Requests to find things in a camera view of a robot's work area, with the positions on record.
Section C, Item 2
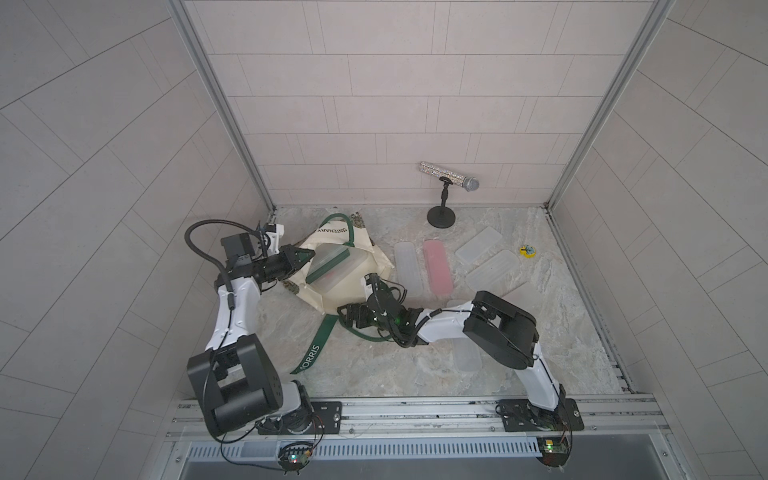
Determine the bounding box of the clear rounded pencil case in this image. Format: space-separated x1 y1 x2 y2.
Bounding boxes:
394 242 424 297

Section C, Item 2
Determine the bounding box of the pink translucent pencil case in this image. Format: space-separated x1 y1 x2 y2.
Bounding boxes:
423 239 454 297

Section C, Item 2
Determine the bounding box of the cream canvas tote bag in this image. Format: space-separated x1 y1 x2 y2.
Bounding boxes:
283 212 394 374

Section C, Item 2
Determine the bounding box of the clear translucent pencil case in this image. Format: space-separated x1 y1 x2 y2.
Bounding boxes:
455 227 503 265

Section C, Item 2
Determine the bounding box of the ribbed clear pencil case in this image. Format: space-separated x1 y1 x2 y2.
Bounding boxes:
466 250 520 293
452 338 482 373

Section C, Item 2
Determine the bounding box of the green pencil case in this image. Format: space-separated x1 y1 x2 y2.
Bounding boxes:
306 243 350 284

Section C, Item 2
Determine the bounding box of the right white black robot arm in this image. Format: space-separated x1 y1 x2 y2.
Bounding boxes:
337 273 571 433

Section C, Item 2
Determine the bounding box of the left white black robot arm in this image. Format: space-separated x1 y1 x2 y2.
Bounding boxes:
187 233 315 440

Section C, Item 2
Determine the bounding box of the black microphone stand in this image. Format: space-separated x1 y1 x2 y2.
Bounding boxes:
427 177 456 229

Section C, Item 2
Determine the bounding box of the left green circuit board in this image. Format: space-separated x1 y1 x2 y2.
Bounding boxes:
277 441 314 473

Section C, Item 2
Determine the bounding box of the green circuit board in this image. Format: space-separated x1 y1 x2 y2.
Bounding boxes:
537 437 571 468
277 441 314 473

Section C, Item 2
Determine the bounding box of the silver glitter microphone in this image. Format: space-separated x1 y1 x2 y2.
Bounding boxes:
418 162 480 192

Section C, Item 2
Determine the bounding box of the small yellow toy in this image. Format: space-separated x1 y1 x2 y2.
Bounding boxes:
519 245 536 258

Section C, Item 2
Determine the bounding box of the right green circuit board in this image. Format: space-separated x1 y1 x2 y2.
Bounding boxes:
537 437 571 468

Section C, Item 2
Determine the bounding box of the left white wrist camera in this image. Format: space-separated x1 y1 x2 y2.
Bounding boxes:
261 223 285 256

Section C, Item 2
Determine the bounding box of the black cable hose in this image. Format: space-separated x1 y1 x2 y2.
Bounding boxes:
184 218 268 295

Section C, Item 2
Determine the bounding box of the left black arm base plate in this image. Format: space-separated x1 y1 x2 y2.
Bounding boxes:
256 401 342 435

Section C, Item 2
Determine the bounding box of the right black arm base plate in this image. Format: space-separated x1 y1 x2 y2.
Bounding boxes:
495 398 584 432

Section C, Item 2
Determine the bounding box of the aluminium mounting rail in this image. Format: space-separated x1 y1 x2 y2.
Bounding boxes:
164 392 670 444

